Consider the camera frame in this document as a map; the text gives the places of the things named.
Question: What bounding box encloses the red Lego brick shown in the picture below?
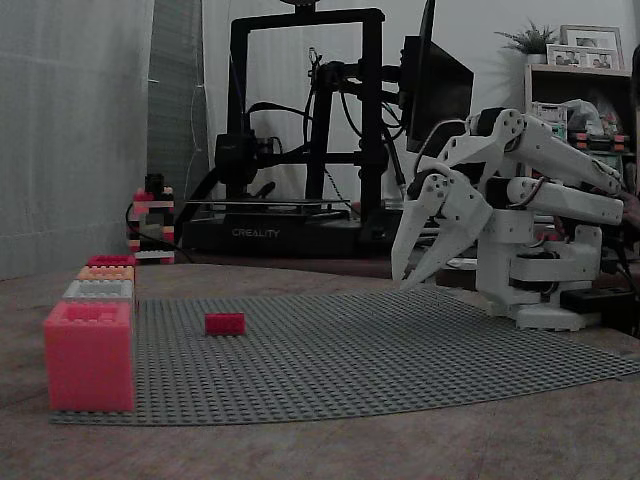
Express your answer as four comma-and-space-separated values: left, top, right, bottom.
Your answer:
204, 312, 247, 337

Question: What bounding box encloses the grey Lego baseplate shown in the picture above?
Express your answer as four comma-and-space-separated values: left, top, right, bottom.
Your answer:
48, 286, 640, 427

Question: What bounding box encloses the dark red lego block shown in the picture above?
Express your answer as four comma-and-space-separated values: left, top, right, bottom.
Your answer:
86, 254, 138, 268

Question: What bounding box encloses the orange lego block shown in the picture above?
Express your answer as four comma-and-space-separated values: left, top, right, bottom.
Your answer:
75, 265, 137, 283

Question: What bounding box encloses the grey lego block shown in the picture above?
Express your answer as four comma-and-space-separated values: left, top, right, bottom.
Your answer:
62, 279, 136, 304

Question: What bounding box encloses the large pink lego block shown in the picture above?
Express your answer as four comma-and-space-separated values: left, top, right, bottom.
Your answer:
42, 300, 137, 413

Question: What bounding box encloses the black computer monitor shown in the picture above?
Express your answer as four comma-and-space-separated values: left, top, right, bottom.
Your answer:
398, 0, 476, 157

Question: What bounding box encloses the green storage crate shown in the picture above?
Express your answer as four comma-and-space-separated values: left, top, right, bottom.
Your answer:
530, 100, 570, 144

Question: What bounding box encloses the black Creality 3D printer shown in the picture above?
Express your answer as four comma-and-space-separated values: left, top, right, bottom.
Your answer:
178, 0, 417, 260

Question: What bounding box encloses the clear plastic bag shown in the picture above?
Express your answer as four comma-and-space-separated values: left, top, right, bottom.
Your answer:
561, 98, 600, 137

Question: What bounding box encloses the small potted green plant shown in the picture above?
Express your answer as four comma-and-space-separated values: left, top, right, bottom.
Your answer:
494, 18, 559, 66

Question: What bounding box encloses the white sheer curtain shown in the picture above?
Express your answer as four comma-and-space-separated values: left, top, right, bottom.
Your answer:
0, 0, 152, 282

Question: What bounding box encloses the small white photo frame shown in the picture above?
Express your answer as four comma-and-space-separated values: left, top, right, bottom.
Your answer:
545, 43, 617, 71

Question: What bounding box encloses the large white photo frame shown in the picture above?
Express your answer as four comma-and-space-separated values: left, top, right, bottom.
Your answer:
559, 24, 623, 71

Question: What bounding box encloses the Lego brick camera tower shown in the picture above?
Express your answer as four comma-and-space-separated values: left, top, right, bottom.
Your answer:
126, 172, 177, 265

